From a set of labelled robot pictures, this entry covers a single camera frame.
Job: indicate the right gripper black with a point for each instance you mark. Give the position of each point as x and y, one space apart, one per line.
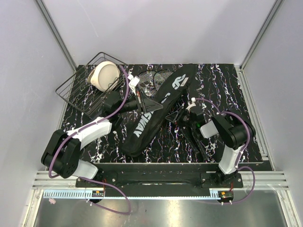
172 117

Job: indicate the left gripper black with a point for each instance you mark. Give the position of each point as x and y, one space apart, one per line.
147 104

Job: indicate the black racket bag Crossway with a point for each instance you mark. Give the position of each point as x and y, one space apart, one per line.
145 128

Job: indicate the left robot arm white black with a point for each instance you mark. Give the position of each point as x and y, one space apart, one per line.
62 154

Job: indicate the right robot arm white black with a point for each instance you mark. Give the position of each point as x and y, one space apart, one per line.
235 132

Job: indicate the left badminton racket black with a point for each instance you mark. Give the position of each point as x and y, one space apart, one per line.
150 82

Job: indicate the badminton racket black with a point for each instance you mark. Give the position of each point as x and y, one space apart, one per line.
150 82
193 136

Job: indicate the right badminton racket black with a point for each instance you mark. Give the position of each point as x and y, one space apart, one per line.
193 136

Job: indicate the white round container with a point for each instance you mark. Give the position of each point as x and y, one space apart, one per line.
105 76

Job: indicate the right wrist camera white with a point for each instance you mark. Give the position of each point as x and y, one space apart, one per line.
191 103

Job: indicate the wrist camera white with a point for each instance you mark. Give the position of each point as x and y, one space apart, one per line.
191 103
133 82

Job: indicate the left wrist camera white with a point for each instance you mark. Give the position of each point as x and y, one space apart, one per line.
133 82

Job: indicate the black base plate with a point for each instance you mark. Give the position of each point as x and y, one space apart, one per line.
205 175

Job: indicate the black wire basket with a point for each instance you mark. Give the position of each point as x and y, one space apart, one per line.
85 97

